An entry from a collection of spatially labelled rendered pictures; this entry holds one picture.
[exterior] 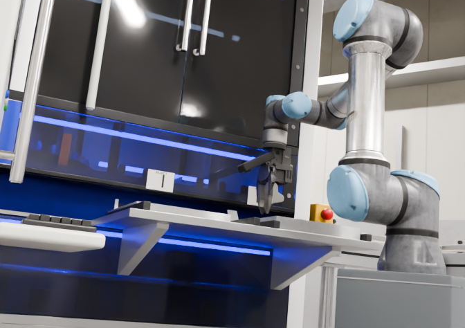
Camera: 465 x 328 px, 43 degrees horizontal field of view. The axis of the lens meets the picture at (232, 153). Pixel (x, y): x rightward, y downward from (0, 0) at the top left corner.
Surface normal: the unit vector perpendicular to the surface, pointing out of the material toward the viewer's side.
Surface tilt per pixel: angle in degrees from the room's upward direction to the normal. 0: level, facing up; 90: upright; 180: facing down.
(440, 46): 90
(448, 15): 90
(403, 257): 72
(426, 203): 90
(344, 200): 97
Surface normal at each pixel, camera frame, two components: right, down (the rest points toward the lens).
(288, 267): -0.90, -0.18
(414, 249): -0.16, -0.51
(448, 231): -0.58, -0.23
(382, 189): 0.44, -0.24
